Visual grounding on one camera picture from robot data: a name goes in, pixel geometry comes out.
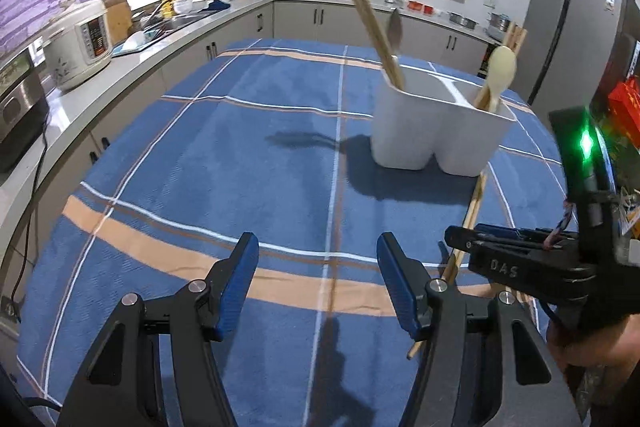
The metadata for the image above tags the brown chopstick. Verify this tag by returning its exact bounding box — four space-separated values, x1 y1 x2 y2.
406 171 488 360
442 172 487 284

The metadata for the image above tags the cream plastic rice spoon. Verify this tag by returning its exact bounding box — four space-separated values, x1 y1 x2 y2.
486 46 516 113

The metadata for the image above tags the light bamboo chopstick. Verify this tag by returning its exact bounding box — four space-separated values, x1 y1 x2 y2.
335 0 402 90
342 0 407 90

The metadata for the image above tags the metal spoon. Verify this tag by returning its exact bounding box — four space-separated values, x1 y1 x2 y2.
386 9 402 56

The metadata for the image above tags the person's right hand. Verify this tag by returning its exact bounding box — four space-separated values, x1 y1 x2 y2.
547 314 639 372

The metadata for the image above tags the white two-compartment utensil holder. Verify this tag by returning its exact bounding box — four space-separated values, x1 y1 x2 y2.
371 66 516 178

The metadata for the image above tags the grey refrigerator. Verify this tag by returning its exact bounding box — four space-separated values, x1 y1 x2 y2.
512 0 639 127

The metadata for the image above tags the silver toaster oven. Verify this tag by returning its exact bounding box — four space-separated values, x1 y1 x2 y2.
0 49 49 174

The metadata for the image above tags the blue plaid tablecloth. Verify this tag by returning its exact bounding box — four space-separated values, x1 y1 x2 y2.
16 37 582 427

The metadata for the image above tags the white rice cooker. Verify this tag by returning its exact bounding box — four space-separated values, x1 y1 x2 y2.
42 0 113 92

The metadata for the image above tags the wooden cutting board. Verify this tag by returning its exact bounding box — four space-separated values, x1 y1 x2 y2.
104 0 132 46

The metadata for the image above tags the black power cable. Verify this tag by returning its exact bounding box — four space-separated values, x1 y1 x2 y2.
8 120 49 308

